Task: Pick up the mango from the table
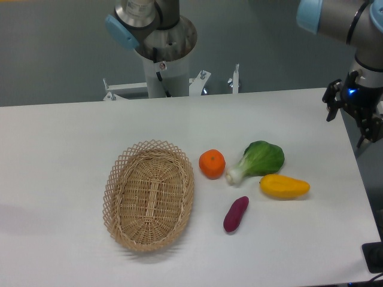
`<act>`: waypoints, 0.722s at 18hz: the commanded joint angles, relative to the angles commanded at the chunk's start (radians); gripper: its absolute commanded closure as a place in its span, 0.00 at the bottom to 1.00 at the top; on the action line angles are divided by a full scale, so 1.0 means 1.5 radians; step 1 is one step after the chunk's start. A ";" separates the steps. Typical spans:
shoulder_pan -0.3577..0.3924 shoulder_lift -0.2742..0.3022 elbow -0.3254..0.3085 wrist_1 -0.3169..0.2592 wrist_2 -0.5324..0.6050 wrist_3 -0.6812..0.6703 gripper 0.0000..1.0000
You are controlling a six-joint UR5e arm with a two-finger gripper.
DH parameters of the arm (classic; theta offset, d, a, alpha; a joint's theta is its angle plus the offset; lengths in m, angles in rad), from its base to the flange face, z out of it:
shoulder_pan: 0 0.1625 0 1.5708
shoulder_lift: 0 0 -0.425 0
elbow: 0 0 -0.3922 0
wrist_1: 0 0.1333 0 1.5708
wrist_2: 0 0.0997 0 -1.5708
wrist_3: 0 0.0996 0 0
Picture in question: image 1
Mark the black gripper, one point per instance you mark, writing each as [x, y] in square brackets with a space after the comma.
[361, 93]

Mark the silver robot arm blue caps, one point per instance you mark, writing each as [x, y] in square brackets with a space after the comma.
[164, 39]

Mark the yellow mango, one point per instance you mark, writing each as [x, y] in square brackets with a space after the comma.
[283, 187]

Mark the green bok choy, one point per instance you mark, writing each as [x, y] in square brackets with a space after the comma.
[259, 158]

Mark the black device at table edge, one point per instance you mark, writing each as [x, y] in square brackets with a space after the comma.
[373, 256]

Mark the orange tangerine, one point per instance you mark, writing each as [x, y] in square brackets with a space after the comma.
[212, 163]

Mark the purple sweet potato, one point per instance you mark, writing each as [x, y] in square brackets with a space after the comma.
[234, 216]

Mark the oval woven wicker basket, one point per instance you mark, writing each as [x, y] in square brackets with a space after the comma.
[148, 197]

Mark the white metal mounting frame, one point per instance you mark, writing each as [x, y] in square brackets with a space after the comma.
[197, 87]

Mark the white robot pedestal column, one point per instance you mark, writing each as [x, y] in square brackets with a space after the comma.
[167, 78]

